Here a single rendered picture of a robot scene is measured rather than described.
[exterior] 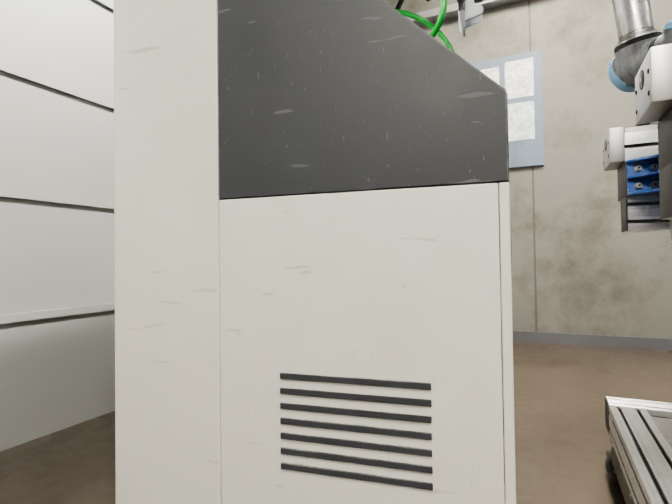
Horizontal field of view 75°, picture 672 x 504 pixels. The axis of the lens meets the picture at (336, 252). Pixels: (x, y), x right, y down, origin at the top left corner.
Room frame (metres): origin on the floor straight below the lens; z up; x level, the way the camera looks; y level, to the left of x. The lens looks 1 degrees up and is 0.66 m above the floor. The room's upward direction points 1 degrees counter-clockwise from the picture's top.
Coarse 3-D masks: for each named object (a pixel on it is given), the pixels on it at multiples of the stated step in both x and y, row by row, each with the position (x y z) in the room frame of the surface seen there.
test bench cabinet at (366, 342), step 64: (384, 192) 0.83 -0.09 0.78; (448, 192) 0.80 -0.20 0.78; (256, 256) 0.91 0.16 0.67; (320, 256) 0.87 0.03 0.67; (384, 256) 0.83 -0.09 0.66; (448, 256) 0.80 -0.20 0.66; (256, 320) 0.91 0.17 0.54; (320, 320) 0.87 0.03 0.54; (384, 320) 0.83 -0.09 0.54; (448, 320) 0.80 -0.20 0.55; (256, 384) 0.91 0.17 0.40; (320, 384) 0.87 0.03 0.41; (384, 384) 0.83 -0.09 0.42; (448, 384) 0.80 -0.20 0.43; (512, 384) 0.77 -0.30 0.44; (256, 448) 0.91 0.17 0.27; (320, 448) 0.87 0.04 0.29; (384, 448) 0.83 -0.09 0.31; (448, 448) 0.80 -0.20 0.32; (512, 448) 0.77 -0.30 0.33
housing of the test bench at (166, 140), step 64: (128, 0) 1.01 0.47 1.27; (192, 0) 0.96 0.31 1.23; (128, 64) 1.01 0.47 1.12; (192, 64) 0.96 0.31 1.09; (128, 128) 1.01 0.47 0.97; (192, 128) 0.96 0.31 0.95; (128, 192) 1.01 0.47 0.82; (192, 192) 0.96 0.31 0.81; (128, 256) 1.01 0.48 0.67; (192, 256) 0.96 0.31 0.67; (128, 320) 1.01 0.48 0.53; (192, 320) 0.96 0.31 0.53; (128, 384) 1.01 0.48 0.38; (192, 384) 0.96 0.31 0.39; (128, 448) 1.01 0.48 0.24; (192, 448) 0.96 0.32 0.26
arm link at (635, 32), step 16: (624, 0) 1.23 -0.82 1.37; (640, 0) 1.21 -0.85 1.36; (624, 16) 1.23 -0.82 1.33; (640, 16) 1.21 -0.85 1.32; (624, 32) 1.24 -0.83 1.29; (640, 32) 1.21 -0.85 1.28; (656, 32) 1.20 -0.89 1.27; (624, 48) 1.24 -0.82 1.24; (640, 48) 1.21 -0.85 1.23; (624, 64) 1.25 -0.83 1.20; (640, 64) 1.21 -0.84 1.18; (624, 80) 1.27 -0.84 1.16
